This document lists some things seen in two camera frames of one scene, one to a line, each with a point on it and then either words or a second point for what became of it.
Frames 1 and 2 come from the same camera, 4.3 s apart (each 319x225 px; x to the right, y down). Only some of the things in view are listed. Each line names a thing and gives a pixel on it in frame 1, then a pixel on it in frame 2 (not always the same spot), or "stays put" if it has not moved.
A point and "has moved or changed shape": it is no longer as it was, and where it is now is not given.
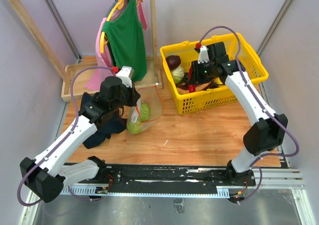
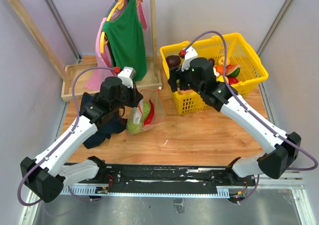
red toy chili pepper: x=192 y=88 has moved or changed shape
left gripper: x=134 y=95 stays put
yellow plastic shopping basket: x=187 y=102 stays put
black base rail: x=138 y=175 stays put
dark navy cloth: x=118 y=125 stays put
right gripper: x=196 y=77 -> x=174 y=74
